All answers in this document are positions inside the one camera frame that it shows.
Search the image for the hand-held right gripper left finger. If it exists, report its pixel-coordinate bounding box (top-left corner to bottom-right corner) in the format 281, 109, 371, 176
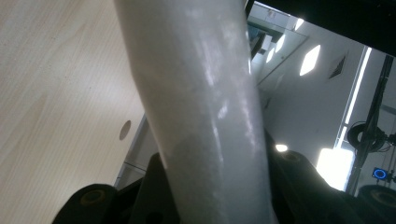
128, 151, 182, 224

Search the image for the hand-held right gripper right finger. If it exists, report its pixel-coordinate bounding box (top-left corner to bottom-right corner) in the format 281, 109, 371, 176
263, 129, 362, 224

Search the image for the white and red sugar bag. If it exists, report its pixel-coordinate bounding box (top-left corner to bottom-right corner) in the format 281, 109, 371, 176
112, 0, 278, 224

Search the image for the bright white light panel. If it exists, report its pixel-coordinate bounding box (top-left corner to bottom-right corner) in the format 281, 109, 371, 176
315, 147, 356, 192

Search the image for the long ceiling strip light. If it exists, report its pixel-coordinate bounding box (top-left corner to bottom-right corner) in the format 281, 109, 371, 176
335, 46, 374, 151

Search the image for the ceiling air vent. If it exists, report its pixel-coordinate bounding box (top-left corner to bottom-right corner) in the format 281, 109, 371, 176
329, 55, 347, 80

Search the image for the ceiling light panel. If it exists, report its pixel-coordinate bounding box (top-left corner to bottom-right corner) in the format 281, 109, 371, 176
299, 44, 322, 77
275, 33, 287, 53

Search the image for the coiled black cable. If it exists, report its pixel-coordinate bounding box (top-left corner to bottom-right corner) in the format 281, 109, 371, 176
346, 120, 389, 154

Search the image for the blue ring light device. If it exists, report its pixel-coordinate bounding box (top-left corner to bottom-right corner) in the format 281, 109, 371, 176
371, 166, 389, 181

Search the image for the black camera stand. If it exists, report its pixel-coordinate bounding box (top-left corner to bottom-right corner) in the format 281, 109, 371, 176
345, 54, 396, 195

